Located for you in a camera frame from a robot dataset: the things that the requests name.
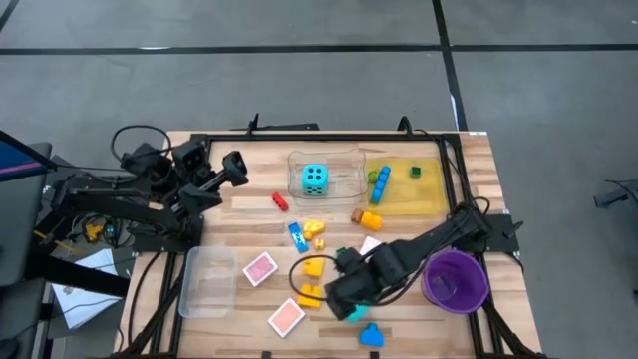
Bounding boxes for teal foam dice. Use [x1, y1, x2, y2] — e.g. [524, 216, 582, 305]
[302, 164, 329, 196]
[347, 303, 372, 324]

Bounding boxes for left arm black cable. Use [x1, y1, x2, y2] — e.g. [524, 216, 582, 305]
[110, 124, 173, 166]

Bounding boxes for orange two-stud brick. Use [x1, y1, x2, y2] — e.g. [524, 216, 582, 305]
[359, 210, 384, 232]

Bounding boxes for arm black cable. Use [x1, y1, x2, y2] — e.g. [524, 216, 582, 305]
[110, 124, 173, 166]
[288, 253, 345, 303]

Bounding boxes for blue figure-shaped block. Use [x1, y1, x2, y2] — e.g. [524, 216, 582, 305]
[359, 322, 386, 349]

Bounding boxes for black floor beam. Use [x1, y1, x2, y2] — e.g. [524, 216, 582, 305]
[27, 251, 132, 299]

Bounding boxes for long blue studded brick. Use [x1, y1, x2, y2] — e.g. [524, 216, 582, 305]
[369, 165, 393, 206]

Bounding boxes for yellow angled block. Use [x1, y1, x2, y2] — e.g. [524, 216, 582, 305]
[302, 218, 327, 241]

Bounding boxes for clear wavy plastic bin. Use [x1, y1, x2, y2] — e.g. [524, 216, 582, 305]
[287, 148, 369, 207]

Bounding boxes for blue-screen monitor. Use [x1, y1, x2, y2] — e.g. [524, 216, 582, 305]
[0, 129, 57, 183]

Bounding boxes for dark grey equipment case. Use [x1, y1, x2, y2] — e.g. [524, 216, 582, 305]
[0, 142, 54, 288]

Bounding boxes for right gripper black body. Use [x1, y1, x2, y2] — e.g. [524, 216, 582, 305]
[323, 242, 403, 303]

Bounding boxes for white paper sheet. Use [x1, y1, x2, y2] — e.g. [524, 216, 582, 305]
[51, 247, 125, 331]

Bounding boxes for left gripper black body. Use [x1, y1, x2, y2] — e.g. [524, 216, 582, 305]
[163, 167, 230, 198]

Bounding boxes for yellow translucent tray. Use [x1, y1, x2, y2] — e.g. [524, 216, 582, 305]
[365, 157, 448, 216]

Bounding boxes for purple plastic bucket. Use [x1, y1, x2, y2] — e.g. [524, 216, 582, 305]
[421, 248, 490, 315]

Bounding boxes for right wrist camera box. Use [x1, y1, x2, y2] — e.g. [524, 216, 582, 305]
[334, 247, 366, 274]

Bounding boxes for black rear bracket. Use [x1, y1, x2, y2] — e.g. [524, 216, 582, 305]
[231, 113, 320, 133]

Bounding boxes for orange playing card deck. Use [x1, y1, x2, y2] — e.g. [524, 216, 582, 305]
[267, 297, 307, 339]

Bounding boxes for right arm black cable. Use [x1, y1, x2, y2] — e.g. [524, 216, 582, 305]
[288, 253, 345, 303]

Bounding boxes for pink playing card deck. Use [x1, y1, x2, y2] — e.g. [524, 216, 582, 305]
[241, 250, 279, 288]

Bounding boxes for purple playing card deck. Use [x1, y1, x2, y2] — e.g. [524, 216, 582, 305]
[359, 235, 384, 258]

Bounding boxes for yellow clamp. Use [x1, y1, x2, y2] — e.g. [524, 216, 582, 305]
[83, 222, 105, 244]

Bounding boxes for clear rectangular plastic container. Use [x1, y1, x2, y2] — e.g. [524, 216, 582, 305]
[177, 245, 239, 319]

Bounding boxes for yellow notched block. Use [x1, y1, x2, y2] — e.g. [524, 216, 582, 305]
[302, 256, 325, 279]
[297, 282, 324, 309]

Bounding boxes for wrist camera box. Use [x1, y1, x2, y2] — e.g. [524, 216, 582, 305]
[172, 140, 208, 174]
[334, 247, 366, 274]

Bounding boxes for blue printed brick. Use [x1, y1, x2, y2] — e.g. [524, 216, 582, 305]
[287, 221, 310, 254]

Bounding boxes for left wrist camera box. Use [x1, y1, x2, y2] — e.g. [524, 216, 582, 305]
[172, 140, 208, 174]

